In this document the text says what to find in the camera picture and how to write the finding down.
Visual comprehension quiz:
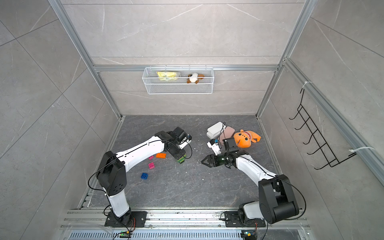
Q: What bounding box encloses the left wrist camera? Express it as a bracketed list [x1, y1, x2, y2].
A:
[179, 135, 192, 149]

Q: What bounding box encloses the orange lego brick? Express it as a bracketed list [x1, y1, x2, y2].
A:
[156, 153, 167, 159]

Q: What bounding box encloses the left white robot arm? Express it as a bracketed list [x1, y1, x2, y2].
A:
[96, 127, 192, 218]

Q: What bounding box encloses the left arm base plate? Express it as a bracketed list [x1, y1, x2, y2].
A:
[104, 211, 148, 228]

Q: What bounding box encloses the brown white plush toy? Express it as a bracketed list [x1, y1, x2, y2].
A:
[187, 73, 205, 84]

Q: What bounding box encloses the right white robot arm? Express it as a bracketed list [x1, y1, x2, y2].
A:
[202, 138, 300, 226]

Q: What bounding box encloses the pink rectangular box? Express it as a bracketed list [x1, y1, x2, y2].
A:
[219, 127, 235, 145]

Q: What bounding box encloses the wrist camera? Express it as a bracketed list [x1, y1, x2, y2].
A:
[207, 139, 222, 156]
[179, 135, 192, 149]

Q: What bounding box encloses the yellow packet in basket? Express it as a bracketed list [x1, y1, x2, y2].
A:
[157, 71, 181, 82]

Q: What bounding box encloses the orange plush toy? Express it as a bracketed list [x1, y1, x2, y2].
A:
[234, 130, 261, 149]

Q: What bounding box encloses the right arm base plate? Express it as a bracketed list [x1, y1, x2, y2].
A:
[220, 211, 267, 228]

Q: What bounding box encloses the white rectangular box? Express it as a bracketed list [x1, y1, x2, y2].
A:
[206, 122, 226, 139]

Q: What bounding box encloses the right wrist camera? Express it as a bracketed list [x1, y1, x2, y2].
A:
[207, 139, 222, 156]

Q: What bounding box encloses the dark green lego brick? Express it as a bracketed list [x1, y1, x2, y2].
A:
[177, 157, 185, 164]

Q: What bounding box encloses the black wall hook rack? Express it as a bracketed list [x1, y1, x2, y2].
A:
[289, 86, 358, 171]

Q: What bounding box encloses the aluminium mounting rail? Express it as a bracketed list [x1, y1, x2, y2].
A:
[59, 208, 309, 231]

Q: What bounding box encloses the white wire basket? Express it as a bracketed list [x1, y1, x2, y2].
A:
[142, 66, 215, 95]

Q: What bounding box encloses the blue lego brick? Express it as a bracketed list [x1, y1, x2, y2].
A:
[141, 173, 149, 180]

